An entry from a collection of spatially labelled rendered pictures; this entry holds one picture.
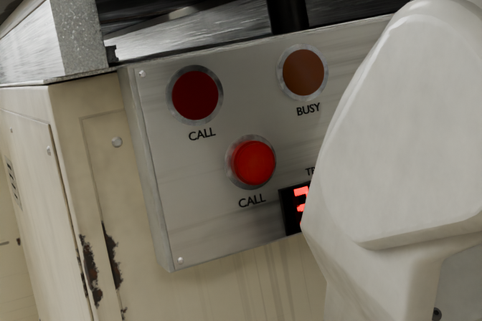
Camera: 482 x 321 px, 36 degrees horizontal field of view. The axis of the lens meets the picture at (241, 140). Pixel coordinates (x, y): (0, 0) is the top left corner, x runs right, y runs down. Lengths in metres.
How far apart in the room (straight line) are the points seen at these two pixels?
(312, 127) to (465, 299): 0.21
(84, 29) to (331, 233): 0.20
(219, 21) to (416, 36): 0.77
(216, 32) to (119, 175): 0.55
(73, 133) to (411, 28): 0.30
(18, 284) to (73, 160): 0.74
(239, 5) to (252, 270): 0.47
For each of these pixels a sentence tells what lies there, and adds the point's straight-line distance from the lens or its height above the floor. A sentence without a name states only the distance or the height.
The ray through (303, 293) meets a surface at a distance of 0.58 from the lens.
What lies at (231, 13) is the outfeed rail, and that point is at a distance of 0.98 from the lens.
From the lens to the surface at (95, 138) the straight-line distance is 0.51.
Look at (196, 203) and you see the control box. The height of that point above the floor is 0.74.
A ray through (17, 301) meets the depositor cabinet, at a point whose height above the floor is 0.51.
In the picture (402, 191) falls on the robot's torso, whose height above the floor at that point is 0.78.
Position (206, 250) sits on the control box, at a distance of 0.51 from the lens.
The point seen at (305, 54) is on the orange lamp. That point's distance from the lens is 0.52.
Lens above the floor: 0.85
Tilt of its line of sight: 8 degrees down
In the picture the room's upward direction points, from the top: 11 degrees counter-clockwise
